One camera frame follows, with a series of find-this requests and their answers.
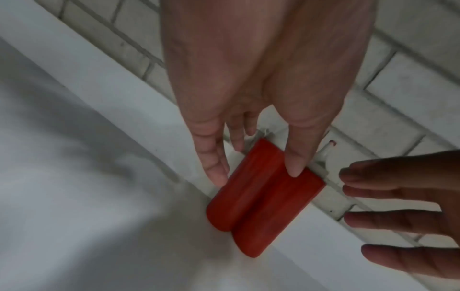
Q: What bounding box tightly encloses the person's left hand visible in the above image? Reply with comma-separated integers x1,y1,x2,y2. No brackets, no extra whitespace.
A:
158,0,379,187

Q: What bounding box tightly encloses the person's right hand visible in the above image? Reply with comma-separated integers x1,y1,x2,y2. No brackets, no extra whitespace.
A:
339,150,460,281

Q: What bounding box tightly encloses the white countertop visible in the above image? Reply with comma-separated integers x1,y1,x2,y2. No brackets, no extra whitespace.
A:
0,0,428,291

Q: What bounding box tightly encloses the red squeeze bottle white tip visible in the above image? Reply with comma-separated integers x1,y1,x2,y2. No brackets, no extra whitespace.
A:
206,137,287,232

